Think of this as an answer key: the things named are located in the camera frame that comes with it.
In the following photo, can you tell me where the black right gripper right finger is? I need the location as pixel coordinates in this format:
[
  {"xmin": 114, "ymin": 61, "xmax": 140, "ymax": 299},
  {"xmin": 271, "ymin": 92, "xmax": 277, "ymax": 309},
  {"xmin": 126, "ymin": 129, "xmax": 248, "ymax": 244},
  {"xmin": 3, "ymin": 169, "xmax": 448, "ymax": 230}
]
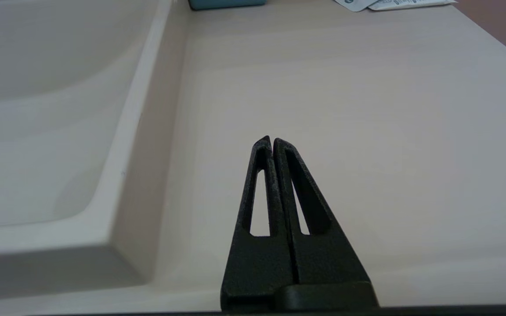
[{"xmin": 273, "ymin": 137, "xmax": 372, "ymax": 284}]

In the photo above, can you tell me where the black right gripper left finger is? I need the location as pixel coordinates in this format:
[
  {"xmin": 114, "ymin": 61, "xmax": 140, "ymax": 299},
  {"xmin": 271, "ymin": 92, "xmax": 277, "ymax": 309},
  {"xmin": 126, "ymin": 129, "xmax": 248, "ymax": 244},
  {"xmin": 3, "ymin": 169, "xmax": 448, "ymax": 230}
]
[{"xmin": 220, "ymin": 136, "xmax": 298, "ymax": 310}]

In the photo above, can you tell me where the white sink basin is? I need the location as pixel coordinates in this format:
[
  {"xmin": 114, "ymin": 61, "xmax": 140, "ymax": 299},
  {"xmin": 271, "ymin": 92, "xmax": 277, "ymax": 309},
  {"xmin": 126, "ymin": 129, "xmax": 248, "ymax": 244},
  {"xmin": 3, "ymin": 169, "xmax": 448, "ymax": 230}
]
[{"xmin": 0, "ymin": 0, "xmax": 190, "ymax": 303}]

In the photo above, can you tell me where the white printed leaflet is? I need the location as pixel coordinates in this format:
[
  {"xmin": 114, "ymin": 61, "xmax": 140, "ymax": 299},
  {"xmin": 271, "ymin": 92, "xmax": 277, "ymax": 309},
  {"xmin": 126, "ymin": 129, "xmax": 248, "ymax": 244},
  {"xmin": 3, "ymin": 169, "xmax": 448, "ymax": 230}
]
[
  {"xmin": 334, "ymin": 0, "xmax": 379, "ymax": 12},
  {"xmin": 367, "ymin": 0, "xmax": 455, "ymax": 10}
]

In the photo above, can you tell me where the blue soap dish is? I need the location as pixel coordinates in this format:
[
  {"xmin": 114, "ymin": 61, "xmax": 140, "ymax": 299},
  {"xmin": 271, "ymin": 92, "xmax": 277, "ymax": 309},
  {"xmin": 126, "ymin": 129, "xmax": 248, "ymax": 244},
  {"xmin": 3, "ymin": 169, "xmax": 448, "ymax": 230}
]
[{"xmin": 188, "ymin": 0, "xmax": 267, "ymax": 10}]

